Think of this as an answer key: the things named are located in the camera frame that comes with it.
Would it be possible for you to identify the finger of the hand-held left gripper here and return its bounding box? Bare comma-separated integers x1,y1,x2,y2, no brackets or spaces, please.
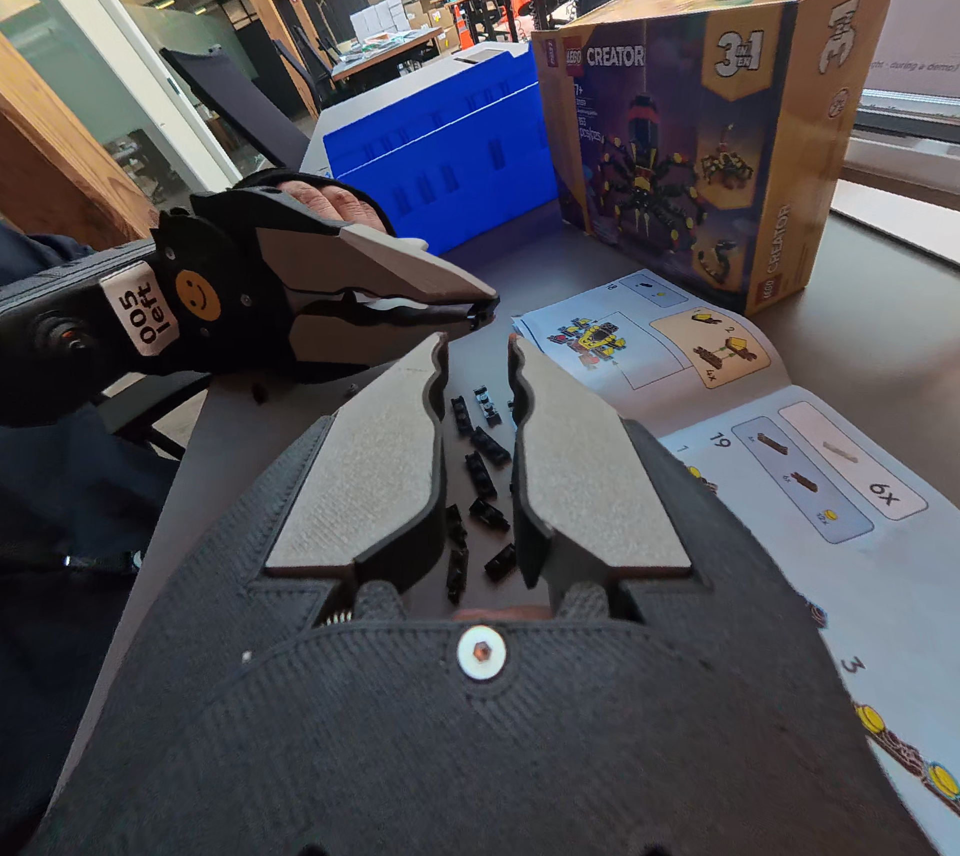
255,224,501,317
287,297,489,368

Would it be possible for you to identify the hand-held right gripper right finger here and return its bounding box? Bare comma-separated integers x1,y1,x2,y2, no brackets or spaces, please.
507,336,693,592

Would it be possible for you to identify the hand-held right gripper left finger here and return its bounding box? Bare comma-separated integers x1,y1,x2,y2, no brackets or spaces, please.
265,333,450,592

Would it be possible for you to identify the group of black lego links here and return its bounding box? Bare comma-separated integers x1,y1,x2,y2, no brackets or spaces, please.
445,384,523,606

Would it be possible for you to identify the blue plastic bin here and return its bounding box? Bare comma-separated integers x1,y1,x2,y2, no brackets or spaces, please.
322,50,562,257

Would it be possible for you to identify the person's left forearm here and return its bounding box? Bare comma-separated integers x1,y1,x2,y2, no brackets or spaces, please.
0,222,102,291

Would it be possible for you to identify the lego instruction booklet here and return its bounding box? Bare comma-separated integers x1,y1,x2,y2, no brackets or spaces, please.
512,269,960,856

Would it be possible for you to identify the lego set box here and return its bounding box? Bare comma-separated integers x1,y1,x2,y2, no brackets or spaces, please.
531,0,903,317

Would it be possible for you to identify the person's left hand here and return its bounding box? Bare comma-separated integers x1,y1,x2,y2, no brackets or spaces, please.
283,181,387,229

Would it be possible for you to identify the wooden top table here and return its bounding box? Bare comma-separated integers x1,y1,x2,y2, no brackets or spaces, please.
330,25,445,85

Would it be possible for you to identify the black office chair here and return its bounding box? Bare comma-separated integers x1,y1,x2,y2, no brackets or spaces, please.
159,45,312,169

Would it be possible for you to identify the stack of white boxes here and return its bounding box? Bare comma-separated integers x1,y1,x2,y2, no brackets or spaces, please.
348,0,411,41

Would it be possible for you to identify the person's dark clothing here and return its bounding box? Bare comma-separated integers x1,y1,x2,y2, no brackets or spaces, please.
0,406,211,850

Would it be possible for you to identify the white flat board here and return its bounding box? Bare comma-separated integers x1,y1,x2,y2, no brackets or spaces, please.
828,179,960,267

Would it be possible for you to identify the wooden post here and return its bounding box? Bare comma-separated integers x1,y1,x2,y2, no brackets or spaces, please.
0,35,160,251

